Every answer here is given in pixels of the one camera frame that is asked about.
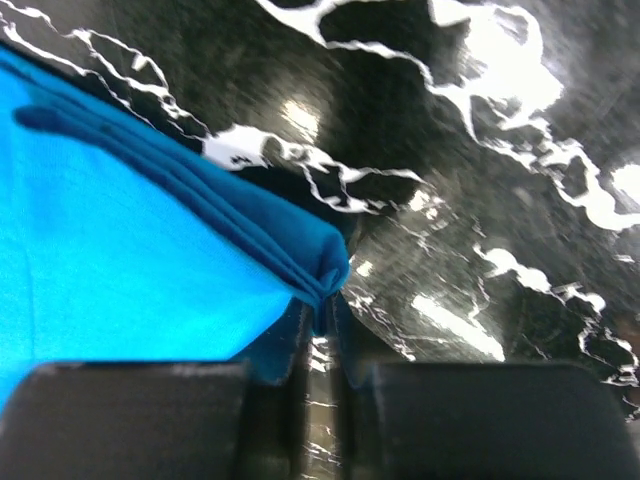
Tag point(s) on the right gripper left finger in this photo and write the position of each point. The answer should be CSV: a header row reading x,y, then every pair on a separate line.
x,y
240,419

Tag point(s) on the blue t shirt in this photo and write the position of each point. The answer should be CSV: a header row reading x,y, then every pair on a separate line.
x,y
119,244

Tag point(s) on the black marble pattern mat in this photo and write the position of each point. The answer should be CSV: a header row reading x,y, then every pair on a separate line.
x,y
479,158

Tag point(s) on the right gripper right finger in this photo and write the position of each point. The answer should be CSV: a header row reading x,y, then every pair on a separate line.
x,y
418,420

